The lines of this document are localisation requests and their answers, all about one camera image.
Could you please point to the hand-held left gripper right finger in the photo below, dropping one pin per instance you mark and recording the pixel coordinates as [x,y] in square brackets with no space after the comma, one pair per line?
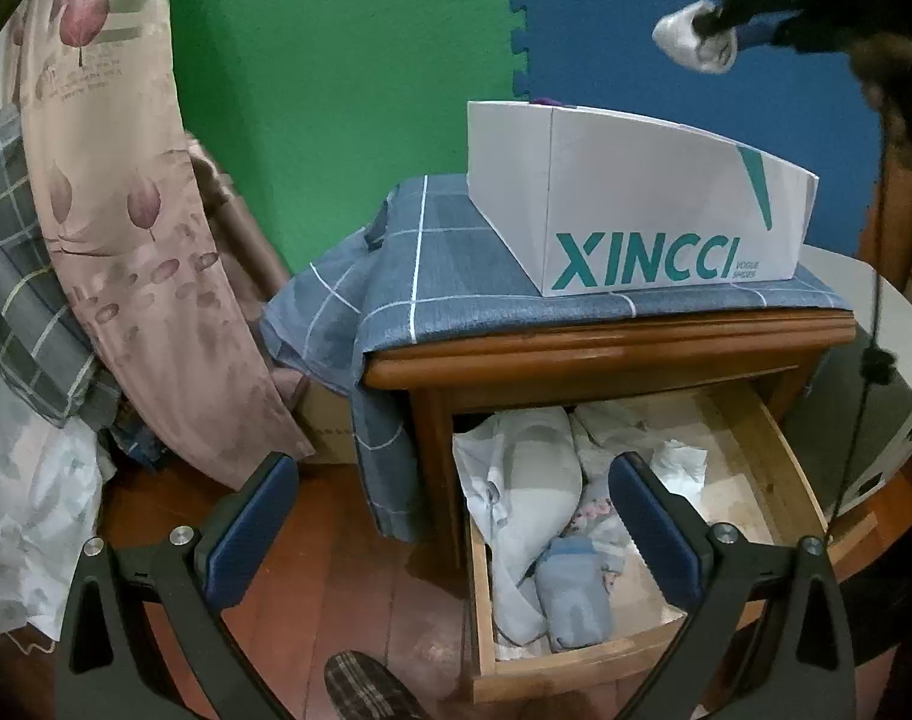
[651,532]

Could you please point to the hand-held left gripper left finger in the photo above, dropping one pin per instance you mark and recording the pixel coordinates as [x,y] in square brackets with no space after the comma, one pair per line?
[250,532]

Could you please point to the pale floral underwear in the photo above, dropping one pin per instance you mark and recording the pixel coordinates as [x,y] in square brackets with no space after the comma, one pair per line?
[598,514]

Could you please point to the light blue underwear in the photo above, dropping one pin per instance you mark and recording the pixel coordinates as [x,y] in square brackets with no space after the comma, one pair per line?
[572,600]

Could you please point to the wooden drawer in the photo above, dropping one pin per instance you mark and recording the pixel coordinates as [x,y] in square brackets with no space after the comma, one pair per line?
[576,679]

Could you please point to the white cardboard box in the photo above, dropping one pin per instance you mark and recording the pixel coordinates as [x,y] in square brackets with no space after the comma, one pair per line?
[636,187]

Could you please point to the purple underwear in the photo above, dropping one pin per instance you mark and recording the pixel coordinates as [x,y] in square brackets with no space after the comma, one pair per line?
[550,100]

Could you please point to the large pale grey underwear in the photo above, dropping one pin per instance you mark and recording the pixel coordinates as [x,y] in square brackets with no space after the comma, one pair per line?
[516,510]

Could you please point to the crumpled white cloth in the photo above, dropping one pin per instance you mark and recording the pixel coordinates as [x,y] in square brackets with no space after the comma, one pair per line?
[685,469]

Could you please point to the flat white cloth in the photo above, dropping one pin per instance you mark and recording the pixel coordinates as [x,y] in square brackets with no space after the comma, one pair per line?
[613,424]

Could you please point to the brown cardboard box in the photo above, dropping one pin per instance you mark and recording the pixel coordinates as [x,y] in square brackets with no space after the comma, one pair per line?
[328,427]

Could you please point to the blue foam mat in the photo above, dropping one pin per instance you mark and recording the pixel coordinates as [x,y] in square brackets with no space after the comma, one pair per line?
[613,30]

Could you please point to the dark blue cloth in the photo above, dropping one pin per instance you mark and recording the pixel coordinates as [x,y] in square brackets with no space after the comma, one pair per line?
[137,444]

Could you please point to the wooden nightstand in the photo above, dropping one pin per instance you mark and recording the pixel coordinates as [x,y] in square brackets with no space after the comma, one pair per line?
[576,360]

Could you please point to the plaid slipper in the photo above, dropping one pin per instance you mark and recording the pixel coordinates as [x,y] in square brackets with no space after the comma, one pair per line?
[366,690]

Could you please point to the white floral bedding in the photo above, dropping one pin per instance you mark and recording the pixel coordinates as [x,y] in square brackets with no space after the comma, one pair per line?
[28,502]

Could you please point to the grey cabinet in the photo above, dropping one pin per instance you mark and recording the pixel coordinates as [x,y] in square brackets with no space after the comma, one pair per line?
[906,360]

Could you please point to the blue checked cloth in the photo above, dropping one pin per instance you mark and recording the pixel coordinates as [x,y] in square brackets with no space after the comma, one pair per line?
[441,262]

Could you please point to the grey plaid blanket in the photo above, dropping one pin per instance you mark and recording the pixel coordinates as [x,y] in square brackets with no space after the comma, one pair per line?
[21,277]

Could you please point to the floral curtain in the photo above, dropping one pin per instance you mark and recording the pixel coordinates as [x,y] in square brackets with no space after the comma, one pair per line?
[126,202]

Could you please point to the green foam mat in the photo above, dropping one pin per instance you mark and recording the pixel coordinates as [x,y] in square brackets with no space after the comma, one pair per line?
[351,90]

